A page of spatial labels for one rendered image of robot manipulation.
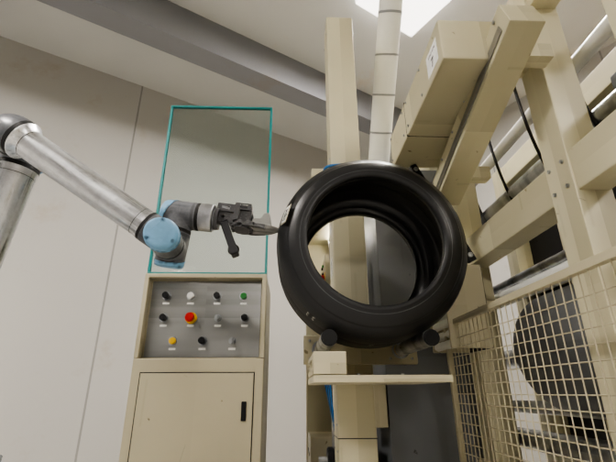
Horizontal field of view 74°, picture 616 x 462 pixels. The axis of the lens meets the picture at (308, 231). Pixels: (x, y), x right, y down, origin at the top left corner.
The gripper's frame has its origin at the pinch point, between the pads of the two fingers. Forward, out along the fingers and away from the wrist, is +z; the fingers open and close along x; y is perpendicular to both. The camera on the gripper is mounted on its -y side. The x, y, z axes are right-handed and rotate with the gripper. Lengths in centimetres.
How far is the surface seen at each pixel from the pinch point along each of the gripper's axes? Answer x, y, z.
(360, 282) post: 27.7, -5.8, 31.9
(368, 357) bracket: 25, -33, 36
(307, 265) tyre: -12.1, -13.5, 11.1
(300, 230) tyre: -12.0, -3.3, 7.8
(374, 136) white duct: 68, 89, 40
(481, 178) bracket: 9, 34, 71
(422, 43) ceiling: 152, 253, 91
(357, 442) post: 28, -59, 34
